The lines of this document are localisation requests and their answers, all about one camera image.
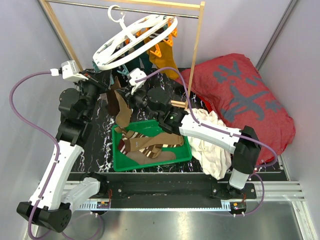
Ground red pillow with blue pattern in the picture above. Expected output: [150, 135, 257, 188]
[174, 53, 296, 167]

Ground white crumpled cloth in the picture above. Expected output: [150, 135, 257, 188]
[184, 108, 233, 180]

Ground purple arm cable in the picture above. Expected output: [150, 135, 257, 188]
[134, 66, 279, 217]
[9, 70, 104, 240]

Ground teal clip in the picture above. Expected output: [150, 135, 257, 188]
[117, 64, 130, 78]

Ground metal hanging rod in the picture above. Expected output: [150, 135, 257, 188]
[45, 0, 199, 19]

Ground white round clip hanger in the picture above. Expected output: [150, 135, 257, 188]
[92, 5, 178, 71]

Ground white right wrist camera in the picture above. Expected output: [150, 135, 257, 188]
[128, 68, 147, 95]

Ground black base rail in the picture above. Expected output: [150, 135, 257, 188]
[75, 172, 257, 211]

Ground brown striped socks in tray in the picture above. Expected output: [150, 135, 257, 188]
[115, 127, 184, 165]

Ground dark green socks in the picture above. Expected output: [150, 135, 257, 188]
[124, 42, 153, 73]

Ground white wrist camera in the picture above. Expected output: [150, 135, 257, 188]
[128, 68, 147, 95]
[61, 60, 88, 83]

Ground yellow socks with striped cuffs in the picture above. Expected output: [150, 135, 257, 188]
[144, 22, 180, 80]

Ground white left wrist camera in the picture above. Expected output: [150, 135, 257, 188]
[61, 60, 88, 83]

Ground wooden clothes rack frame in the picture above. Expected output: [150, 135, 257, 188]
[39, 0, 206, 110]

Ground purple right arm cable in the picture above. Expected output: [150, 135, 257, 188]
[134, 66, 279, 217]

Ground tan brown sock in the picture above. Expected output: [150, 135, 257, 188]
[115, 91, 132, 129]

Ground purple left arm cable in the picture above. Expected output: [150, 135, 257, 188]
[9, 70, 104, 240]

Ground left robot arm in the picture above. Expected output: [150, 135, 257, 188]
[9, 71, 108, 240]

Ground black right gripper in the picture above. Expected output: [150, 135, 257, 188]
[117, 83, 161, 122]

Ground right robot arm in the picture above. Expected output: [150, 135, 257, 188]
[124, 86, 261, 199]

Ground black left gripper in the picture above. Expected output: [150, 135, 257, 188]
[74, 68, 113, 121]

